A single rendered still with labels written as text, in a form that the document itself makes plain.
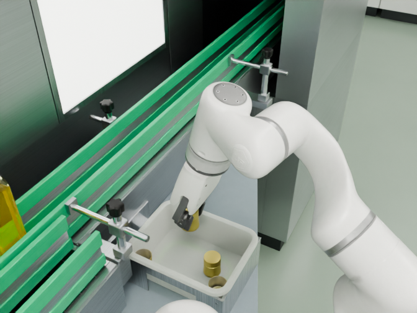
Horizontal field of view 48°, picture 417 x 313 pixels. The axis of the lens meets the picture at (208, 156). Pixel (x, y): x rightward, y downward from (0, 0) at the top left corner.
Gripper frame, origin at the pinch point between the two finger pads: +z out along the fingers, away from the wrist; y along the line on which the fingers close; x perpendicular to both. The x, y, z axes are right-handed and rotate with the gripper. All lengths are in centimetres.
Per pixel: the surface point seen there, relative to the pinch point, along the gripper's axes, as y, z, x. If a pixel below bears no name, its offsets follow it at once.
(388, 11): -352, 92, 2
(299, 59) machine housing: -73, 4, -5
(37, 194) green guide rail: 12.2, 3.7, -25.1
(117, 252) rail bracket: 12.8, 3.8, -6.3
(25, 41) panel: -1.0, -15.8, -39.8
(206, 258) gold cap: 0.3, 9.5, 6.3
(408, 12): -347, 84, 17
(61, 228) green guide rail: 16.1, 1.5, -15.8
